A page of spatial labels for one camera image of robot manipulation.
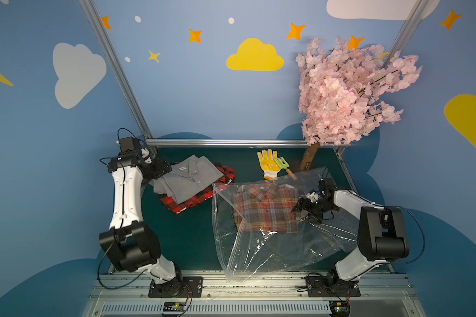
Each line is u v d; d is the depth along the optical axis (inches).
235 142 47.3
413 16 28.1
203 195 37.0
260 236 31.3
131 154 22.4
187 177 37.7
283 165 45.2
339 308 28.7
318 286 29.4
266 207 36.5
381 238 18.4
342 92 24.4
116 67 32.9
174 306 28.3
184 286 28.8
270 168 44.2
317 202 31.9
